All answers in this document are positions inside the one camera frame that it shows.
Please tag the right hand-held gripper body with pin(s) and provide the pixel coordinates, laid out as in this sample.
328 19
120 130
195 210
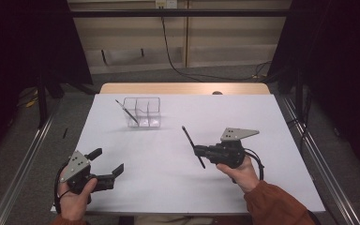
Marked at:
228 153

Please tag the person's left hand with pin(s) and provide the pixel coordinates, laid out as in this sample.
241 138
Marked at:
73 206

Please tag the black curtain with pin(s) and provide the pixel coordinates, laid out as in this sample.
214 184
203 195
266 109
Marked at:
340 62
18 47

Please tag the vertical wall trim strip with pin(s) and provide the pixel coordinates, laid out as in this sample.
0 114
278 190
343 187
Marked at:
186 37

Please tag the clear acrylic divided organizer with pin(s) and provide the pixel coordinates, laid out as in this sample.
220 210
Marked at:
147 120

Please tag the small black stick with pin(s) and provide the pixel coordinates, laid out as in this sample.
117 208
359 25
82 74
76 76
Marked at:
65 133

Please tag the black pen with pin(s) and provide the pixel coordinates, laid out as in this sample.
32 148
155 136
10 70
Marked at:
188 137

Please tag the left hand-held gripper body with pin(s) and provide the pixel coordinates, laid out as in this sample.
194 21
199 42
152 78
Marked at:
76 167

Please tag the white wall socket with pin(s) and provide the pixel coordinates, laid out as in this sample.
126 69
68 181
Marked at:
166 3

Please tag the silver ferrule makeup brush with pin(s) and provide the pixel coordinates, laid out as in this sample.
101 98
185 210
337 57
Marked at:
126 110

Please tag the aluminium floor rail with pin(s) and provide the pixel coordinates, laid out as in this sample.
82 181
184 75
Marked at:
325 162
22 172

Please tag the black horizontal metal bar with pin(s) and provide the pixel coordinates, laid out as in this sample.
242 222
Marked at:
200 13

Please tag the black metal stand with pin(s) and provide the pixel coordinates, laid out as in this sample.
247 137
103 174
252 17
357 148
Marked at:
41 103
299 93

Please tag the light wooden table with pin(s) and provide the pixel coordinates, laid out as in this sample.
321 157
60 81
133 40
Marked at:
168 88

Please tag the white table cover board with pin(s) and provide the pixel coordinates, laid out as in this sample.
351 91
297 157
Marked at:
168 193

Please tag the person's right hand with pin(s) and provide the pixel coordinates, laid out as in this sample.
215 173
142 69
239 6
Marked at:
245 176

